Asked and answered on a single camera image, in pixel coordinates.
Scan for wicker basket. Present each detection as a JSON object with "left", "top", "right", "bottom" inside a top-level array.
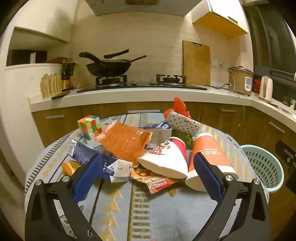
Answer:
[{"left": 41, "top": 74, "right": 62, "bottom": 99}]

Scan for white polka dot box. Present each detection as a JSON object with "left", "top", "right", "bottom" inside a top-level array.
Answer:
[{"left": 164, "top": 111, "right": 201, "bottom": 137}]

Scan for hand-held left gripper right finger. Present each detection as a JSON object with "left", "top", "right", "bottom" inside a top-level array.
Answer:
[{"left": 194, "top": 152, "right": 271, "bottom": 241}]

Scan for range hood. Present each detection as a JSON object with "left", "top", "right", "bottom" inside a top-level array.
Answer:
[{"left": 84, "top": 0, "right": 208, "bottom": 17}]

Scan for orange paper cup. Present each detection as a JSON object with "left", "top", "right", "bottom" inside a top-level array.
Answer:
[{"left": 185, "top": 133, "right": 238, "bottom": 192}]

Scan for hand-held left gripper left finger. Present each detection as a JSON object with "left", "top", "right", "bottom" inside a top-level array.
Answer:
[{"left": 24, "top": 154, "right": 104, "bottom": 241}]

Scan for black power cable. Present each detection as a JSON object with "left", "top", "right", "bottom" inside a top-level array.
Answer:
[{"left": 206, "top": 83, "right": 233, "bottom": 91}]

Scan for wall cabinet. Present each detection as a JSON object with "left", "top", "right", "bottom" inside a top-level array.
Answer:
[{"left": 191, "top": 0, "right": 250, "bottom": 37}]

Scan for black gas stove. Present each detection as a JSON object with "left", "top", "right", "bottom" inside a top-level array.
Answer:
[{"left": 76, "top": 74, "right": 208, "bottom": 93}]

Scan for colourful puzzle cube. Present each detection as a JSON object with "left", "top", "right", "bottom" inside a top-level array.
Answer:
[{"left": 77, "top": 115, "right": 103, "bottom": 140}]

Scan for orange plastic wrapper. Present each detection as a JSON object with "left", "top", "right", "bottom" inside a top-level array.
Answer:
[{"left": 95, "top": 122, "right": 153, "bottom": 166}]

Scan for flat black object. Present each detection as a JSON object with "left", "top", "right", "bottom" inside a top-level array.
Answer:
[{"left": 51, "top": 91, "right": 70, "bottom": 100}]

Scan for light green plastic waste basket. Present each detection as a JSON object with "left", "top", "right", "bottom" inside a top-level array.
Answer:
[{"left": 240, "top": 145, "right": 285, "bottom": 194}]

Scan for kitchen counter with wooden cabinets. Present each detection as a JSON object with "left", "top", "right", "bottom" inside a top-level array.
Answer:
[{"left": 28, "top": 83, "right": 296, "bottom": 163}]

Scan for small blue white carton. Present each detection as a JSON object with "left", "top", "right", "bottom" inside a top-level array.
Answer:
[{"left": 139, "top": 123, "right": 173, "bottom": 149}]

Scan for red plastic bag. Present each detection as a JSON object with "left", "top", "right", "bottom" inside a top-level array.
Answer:
[{"left": 172, "top": 97, "right": 192, "bottom": 118}]

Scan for dark window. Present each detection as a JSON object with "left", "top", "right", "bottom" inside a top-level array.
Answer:
[{"left": 243, "top": 0, "right": 296, "bottom": 102}]

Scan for wooden cutting board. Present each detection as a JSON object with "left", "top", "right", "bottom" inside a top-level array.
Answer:
[{"left": 182, "top": 40, "right": 211, "bottom": 86}]

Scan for black spatula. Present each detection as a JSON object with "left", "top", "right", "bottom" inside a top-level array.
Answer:
[{"left": 104, "top": 49, "right": 129, "bottom": 59}]

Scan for white electric kettle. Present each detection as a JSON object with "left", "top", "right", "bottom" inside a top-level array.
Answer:
[{"left": 258, "top": 76, "right": 273, "bottom": 103}]

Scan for orange peel piece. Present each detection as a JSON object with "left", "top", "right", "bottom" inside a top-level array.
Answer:
[{"left": 61, "top": 161, "right": 83, "bottom": 177}]

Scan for large blue white carton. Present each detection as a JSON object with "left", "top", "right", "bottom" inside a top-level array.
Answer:
[{"left": 68, "top": 138, "right": 133, "bottom": 183}]

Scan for patterned light blue tablecloth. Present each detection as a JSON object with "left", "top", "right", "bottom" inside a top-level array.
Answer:
[{"left": 24, "top": 113, "right": 270, "bottom": 241}]

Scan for red snack wrapper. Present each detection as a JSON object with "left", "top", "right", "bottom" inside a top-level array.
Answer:
[{"left": 131, "top": 166, "right": 185, "bottom": 194}]

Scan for green vegetable leaf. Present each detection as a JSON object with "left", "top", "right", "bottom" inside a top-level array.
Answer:
[{"left": 173, "top": 130, "right": 195, "bottom": 149}]

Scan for red white cartoon paper cup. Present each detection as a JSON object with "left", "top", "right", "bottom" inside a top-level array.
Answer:
[{"left": 137, "top": 137, "right": 189, "bottom": 179}]

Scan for black wok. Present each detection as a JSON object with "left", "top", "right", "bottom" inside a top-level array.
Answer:
[{"left": 86, "top": 55, "right": 147, "bottom": 78}]

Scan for beige rice cooker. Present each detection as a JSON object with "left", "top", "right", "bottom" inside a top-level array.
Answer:
[{"left": 228, "top": 66, "right": 254, "bottom": 96}]

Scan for dark sauce bottles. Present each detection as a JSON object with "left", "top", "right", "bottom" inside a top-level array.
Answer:
[{"left": 61, "top": 59, "right": 77, "bottom": 90}]

